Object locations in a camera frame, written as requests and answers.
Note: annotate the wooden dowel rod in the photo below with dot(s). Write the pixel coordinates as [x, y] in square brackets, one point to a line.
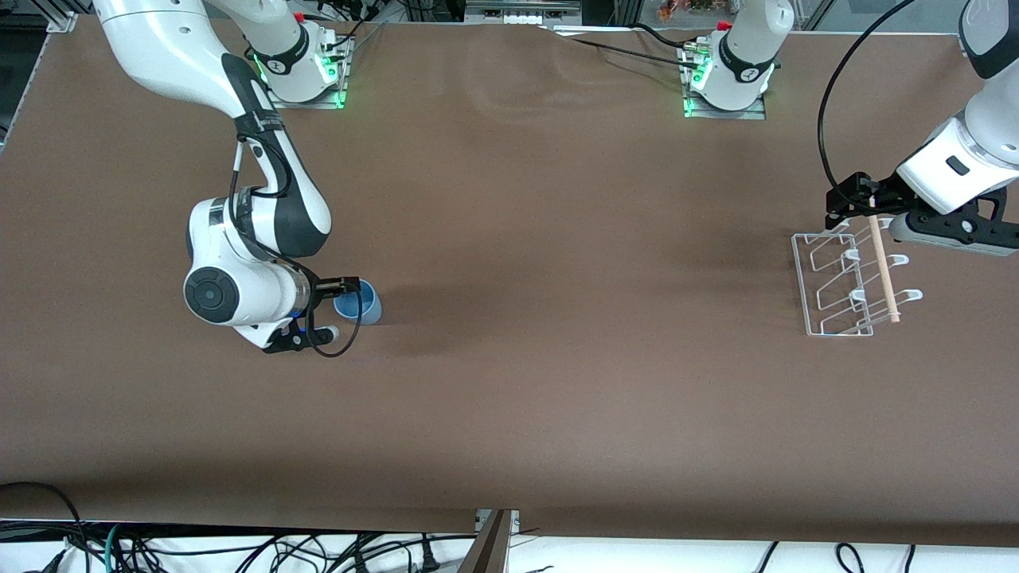
[884, 270]

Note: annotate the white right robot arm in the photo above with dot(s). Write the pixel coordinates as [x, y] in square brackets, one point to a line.
[159, 40]

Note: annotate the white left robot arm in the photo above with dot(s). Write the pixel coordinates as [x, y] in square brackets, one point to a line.
[947, 167]

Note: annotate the grey power strip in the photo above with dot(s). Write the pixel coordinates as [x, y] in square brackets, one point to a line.
[521, 9]

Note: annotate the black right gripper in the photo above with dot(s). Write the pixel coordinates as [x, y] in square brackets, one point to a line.
[325, 284]

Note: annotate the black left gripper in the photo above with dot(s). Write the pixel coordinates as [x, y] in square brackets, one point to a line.
[882, 193]

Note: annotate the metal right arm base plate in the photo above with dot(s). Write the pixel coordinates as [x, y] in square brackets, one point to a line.
[318, 99]

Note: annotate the light blue plastic cup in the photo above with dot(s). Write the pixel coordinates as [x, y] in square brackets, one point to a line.
[369, 310]

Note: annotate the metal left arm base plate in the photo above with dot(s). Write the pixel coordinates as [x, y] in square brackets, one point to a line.
[724, 113]

